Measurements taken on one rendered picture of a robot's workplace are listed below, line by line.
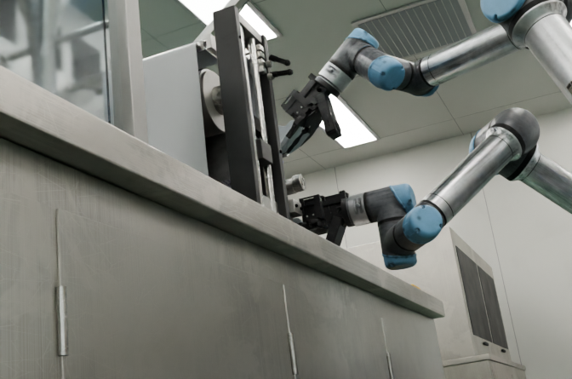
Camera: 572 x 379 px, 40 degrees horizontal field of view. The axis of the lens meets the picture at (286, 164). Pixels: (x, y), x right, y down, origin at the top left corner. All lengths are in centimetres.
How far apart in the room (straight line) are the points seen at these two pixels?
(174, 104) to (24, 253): 107
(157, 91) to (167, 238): 90
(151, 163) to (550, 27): 97
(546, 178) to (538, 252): 428
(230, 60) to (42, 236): 95
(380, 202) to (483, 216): 459
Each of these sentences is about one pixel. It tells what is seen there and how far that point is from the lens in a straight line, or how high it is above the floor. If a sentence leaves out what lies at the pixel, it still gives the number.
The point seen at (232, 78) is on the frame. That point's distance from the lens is 155.
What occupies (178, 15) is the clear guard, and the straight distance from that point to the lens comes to 227.
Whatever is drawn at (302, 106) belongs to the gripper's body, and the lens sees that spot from 193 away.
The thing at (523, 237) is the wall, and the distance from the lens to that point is 635.
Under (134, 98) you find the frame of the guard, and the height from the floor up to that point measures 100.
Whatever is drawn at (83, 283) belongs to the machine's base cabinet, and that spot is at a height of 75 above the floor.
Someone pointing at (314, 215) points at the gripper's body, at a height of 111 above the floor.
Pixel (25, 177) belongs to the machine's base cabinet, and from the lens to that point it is 68.
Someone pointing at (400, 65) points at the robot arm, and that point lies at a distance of 186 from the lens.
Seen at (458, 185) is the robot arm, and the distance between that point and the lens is 178.
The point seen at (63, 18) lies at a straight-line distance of 88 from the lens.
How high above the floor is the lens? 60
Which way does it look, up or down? 19 degrees up
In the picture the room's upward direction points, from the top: 8 degrees counter-clockwise
